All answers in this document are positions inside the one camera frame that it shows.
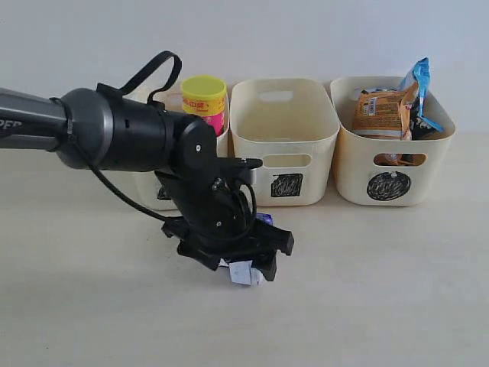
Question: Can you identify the blue noodle bag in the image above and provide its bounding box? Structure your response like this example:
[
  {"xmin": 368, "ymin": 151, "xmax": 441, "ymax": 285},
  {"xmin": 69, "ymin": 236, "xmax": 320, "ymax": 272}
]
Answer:
[{"xmin": 361, "ymin": 57, "xmax": 445, "ymax": 166}]

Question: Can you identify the white blue milk carton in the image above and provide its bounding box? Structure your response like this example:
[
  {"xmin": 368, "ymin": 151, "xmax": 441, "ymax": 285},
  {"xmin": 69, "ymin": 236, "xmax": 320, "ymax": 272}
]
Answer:
[{"xmin": 227, "ymin": 260, "xmax": 264, "ymax": 287}]

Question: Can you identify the left cream bin, triangle mark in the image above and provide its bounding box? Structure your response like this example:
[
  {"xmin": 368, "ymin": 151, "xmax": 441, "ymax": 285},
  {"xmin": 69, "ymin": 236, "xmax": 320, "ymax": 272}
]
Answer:
[{"xmin": 134, "ymin": 82, "xmax": 229, "ymax": 211}]

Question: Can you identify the orange noodle bag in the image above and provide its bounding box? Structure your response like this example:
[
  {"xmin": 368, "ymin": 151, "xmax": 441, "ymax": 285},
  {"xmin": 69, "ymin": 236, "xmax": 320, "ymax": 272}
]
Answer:
[{"xmin": 351, "ymin": 82, "xmax": 419, "ymax": 141}]

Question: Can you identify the purple drink carton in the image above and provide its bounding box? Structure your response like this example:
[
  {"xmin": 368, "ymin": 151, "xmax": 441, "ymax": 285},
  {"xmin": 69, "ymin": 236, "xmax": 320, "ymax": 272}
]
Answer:
[{"xmin": 219, "ymin": 259, "xmax": 229, "ymax": 268}]

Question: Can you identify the middle cream bin, square mark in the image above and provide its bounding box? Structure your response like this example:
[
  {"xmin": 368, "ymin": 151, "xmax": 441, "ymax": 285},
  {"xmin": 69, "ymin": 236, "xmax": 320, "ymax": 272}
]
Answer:
[{"xmin": 229, "ymin": 78, "xmax": 340, "ymax": 206}]

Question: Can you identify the right cream bin, circle mark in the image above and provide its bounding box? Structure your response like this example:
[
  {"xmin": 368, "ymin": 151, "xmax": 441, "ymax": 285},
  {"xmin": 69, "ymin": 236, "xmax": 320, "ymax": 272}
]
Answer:
[{"xmin": 329, "ymin": 76, "xmax": 455, "ymax": 206}]

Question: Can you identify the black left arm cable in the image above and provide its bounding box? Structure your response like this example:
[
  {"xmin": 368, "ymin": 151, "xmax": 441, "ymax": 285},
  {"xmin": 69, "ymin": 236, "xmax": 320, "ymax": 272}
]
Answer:
[{"xmin": 47, "ymin": 50, "xmax": 257, "ymax": 234}]

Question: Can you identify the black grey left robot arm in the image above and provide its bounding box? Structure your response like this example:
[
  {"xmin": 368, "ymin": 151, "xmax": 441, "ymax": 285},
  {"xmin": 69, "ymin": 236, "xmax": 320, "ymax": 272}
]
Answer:
[{"xmin": 1, "ymin": 85, "xmax": 294, "ymax": 281}]

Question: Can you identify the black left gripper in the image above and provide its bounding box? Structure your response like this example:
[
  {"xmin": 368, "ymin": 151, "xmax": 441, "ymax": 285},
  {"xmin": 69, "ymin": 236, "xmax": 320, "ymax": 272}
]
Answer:
[{"xmin": 156, "ymin": 158, "xmax": 294, "ymax": 281}]

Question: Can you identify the pink Lays chips can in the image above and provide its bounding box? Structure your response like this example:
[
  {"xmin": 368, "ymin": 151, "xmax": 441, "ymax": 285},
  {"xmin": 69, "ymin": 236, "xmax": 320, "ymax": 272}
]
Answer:
[{"xmin": 180, "ymin": 75, "xmax": 227, "ymax": 136}]

